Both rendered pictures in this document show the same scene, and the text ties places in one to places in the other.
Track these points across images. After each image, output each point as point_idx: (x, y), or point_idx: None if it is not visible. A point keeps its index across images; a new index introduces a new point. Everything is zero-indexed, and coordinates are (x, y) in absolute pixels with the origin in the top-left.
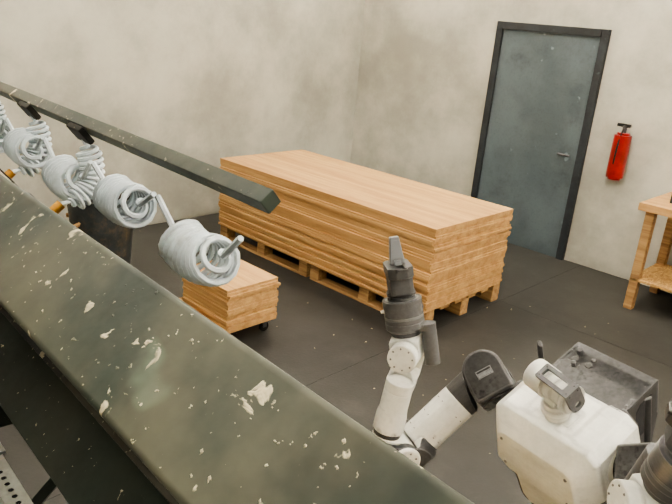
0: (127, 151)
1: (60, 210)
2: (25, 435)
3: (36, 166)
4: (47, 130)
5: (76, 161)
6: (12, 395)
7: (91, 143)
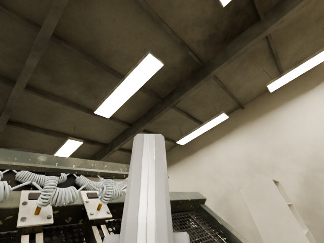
0: (1, 168)
1: (36, 209)
2: None
3: (100, 198)
4: (107, 182)
5: (70, 187)
6: None
7: (45, 175)
